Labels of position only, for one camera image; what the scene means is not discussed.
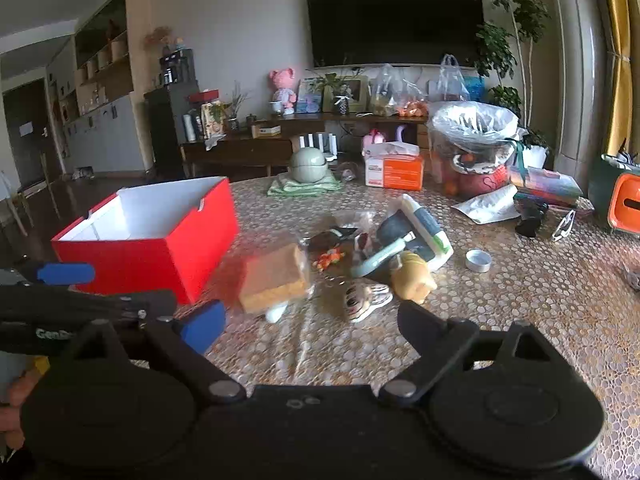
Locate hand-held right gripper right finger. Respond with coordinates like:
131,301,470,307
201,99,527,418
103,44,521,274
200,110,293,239
377,300,557,406

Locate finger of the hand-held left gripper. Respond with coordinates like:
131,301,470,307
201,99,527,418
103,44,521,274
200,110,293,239
0,259,97,286
75,289,179,322

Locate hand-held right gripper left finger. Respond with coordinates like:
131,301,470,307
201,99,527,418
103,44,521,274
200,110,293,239
70,300,248,405

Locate red cardboard box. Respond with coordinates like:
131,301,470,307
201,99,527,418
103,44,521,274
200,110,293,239
51,176,242,307

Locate yellow plush toy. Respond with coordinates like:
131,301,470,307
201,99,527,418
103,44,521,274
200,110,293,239
390,251,437,307

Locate cartoon face plush pouch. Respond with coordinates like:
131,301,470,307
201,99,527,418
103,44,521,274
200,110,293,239
342,280,395,324

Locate tan sponge block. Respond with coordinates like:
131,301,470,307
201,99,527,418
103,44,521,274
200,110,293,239
238,243,312,315

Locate person's left hand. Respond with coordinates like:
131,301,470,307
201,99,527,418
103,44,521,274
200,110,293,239
0,369,46,453

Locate pale green tube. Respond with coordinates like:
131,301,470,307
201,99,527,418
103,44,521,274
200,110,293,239
349,237,417,279

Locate patterned lace tablecloth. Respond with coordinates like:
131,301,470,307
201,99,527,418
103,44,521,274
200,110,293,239
200,175,640,480

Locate table with white cloth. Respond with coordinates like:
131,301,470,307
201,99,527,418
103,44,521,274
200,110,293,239
0,170,31,237

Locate wooden chair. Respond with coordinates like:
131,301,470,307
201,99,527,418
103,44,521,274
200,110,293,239
15,152,64,212

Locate orange candy packet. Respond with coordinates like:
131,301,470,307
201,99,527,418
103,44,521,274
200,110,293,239
312,247,349,273

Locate clear plastic snack bag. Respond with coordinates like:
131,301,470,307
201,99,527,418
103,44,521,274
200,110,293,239
331,211,376,242

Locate dark snack packet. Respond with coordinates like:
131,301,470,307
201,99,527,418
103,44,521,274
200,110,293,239
299,229,360,256

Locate dark door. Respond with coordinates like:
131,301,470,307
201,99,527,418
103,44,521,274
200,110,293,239
2,79,57,187

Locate black pouch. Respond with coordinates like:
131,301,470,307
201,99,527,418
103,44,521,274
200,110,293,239
514,198,549,238

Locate orange tissue pack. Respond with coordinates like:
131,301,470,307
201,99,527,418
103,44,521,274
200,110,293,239
363,142,425,191

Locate green cloth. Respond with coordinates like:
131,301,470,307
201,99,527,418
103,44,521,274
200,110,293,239
266,172,344,199

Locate wooden television cabinet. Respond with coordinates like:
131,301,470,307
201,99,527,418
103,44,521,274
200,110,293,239
179,111,432,179

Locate white sunglasses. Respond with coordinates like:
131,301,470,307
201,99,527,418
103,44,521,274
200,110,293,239
551,208,577,242

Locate black water dispenser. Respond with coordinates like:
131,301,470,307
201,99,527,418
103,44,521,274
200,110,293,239
144,48,197,179

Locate bag covered fruit basket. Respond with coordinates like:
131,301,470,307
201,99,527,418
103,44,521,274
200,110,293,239
429,102,522,199

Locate green ceramic pot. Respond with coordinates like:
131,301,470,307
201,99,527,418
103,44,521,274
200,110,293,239
290,147,329,184

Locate stack of books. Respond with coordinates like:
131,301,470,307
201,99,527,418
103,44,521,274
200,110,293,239
509,164,595,209

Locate printed gift bag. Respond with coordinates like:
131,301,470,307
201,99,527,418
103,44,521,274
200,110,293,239
201,101,227,139

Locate white router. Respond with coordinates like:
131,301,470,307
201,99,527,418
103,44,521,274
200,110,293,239
298,132,338,156

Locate vase with twigs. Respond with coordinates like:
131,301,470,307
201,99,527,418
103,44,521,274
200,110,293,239
226,84,252,134

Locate bag of oranges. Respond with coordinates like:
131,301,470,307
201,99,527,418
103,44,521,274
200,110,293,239
397,100,432,119

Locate small potted plant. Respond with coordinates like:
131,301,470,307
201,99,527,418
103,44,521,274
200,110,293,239
311,67,357,115

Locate clear plastic bag of goods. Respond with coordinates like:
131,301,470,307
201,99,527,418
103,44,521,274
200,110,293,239
369,63,407,117

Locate blue package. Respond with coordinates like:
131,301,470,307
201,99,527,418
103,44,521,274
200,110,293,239
462,75,487,104

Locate green and orange bin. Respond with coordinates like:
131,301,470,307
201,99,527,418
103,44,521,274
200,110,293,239
587,154,640,234

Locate tall clear plastic bag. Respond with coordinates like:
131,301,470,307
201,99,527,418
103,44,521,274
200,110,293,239
437,53,471,104

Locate printed picture card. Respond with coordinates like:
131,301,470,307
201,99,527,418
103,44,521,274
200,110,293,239
295,78,327,114

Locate pink bear doll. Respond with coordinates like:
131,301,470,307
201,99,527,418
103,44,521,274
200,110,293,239
269,68,299,115

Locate pink dried flowers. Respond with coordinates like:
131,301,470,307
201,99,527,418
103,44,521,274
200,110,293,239
144,26,174,52

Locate tall potted tree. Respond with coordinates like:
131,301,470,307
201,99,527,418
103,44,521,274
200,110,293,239
472,0,552,170

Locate black television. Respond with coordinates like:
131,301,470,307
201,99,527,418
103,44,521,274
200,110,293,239
305,0,485,69

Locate white standing air conditioner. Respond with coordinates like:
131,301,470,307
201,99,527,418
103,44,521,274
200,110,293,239
546,0,610,177

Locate yellow curtain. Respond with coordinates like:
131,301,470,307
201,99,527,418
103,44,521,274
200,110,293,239
599,0,640,157

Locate wall shelf cabinet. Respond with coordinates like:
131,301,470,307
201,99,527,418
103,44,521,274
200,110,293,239
46,0,145,173

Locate wooden photo frame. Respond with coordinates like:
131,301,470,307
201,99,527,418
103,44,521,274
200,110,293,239
322,75,371,113

